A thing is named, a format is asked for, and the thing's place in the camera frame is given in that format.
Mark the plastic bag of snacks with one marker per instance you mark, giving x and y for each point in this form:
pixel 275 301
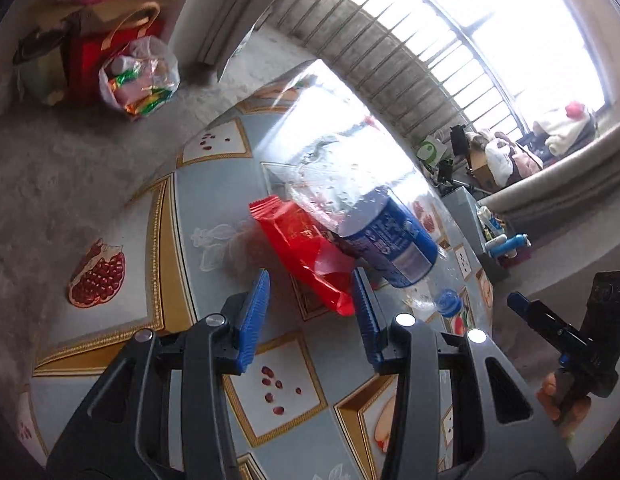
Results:
pixel 139 85

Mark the white curtain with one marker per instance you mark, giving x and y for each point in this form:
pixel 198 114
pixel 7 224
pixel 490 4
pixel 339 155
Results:
pixel 224 5

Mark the red gift bag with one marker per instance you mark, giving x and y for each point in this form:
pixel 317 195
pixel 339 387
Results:
pixel 84 60

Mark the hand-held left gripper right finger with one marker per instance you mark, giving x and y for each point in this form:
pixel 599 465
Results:
pixel 365 320

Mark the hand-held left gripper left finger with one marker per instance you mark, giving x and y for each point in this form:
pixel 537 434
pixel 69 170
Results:
pixel 252 325

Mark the white tube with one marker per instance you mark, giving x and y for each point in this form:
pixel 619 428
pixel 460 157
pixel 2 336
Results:
pixel 485 216

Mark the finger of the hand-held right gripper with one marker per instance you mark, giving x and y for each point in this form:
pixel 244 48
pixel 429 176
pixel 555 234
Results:
pixel 545 317

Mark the pale green bucket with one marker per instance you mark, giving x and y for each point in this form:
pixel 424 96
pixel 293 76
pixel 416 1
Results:
pixel 39 70

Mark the white plastic bag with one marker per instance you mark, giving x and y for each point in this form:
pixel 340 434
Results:
pixel 500 162

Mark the grey cabinet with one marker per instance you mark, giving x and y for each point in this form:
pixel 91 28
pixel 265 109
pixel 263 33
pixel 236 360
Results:
pixel 465 210

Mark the cardboard box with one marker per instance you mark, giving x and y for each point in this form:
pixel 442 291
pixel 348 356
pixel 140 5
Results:
pixel 482 170

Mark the plastic bottle blue label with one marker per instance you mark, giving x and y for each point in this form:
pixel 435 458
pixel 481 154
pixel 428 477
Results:
pixel 390 240

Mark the red snack packet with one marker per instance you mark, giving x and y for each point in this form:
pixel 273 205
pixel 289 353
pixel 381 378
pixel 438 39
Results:
pixel 300 245

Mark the white bag green logo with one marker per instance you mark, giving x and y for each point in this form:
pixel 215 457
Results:
pixel 430 150

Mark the blue white bottle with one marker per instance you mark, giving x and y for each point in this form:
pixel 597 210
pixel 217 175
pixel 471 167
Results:
pixel 507 245

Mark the printed tablecloth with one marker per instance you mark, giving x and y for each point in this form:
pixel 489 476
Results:
pixel 209 260

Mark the metal window grille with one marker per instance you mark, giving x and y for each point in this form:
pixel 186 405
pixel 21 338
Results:
pixel 390 60

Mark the white plush toy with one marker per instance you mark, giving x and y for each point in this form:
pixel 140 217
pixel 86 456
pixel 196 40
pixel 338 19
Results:
pixel 565 130

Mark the person's right hand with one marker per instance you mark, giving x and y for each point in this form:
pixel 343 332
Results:
pixel 552 395

